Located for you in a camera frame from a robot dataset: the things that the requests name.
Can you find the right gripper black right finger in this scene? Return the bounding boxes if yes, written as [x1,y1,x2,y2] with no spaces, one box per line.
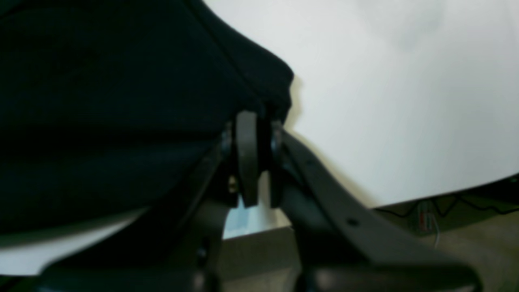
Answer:
[269,121,483,292]

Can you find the black T-shirt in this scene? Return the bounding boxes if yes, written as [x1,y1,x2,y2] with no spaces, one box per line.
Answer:
[0,0,294,234]

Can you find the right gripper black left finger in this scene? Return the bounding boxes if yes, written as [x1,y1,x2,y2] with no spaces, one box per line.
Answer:
[36,112,260,292]

